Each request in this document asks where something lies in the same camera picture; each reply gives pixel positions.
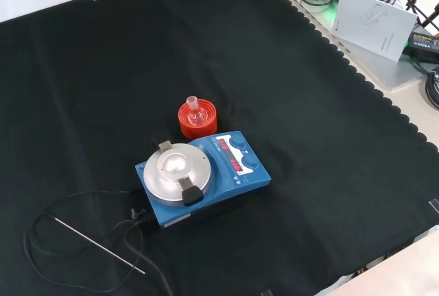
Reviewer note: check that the clear glass round-bottom flask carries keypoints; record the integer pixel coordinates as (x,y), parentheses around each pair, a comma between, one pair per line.
(196,117)

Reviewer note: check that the heater with blue base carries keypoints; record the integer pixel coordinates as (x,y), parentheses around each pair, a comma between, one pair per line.
(240,179)

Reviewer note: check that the black bench cloth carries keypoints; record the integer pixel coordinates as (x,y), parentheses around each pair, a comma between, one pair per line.
(103,104)

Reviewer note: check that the thin metal probe rod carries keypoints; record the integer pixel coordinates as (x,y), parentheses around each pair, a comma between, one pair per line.
(99,245)

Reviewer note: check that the white paper booklet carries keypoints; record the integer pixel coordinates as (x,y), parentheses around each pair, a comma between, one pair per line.
(377,25)

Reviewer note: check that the black power adapter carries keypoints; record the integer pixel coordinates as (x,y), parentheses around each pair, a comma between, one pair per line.
(423,44)

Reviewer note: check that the black tripod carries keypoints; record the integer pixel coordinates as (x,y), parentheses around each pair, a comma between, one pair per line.
(412,2)

